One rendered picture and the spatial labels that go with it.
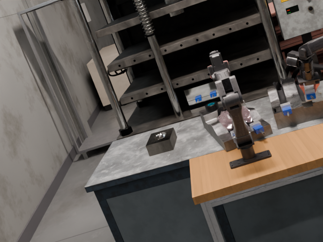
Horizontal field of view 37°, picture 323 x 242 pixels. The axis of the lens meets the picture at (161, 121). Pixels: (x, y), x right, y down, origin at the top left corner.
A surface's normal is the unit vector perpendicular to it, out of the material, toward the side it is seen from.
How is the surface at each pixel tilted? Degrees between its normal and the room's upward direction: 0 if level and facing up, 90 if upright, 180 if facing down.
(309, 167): 90
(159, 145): 90
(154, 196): 90
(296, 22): 90
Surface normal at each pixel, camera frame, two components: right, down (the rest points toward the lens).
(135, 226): -0.14, 0.33
